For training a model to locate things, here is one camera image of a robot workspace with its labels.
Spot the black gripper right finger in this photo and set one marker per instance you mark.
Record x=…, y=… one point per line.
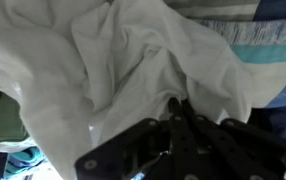
x=223, y=146

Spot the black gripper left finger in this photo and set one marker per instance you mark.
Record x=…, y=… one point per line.
x=176, y=140

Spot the white cloth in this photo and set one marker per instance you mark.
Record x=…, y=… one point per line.
x=116, y=50

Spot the blue teal striped blanket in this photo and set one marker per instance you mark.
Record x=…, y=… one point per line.
x=266, y=53

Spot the blue and white garment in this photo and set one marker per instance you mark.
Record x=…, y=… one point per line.
x=23, y=160

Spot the green garment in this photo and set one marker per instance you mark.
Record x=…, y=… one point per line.
x=3, y=116

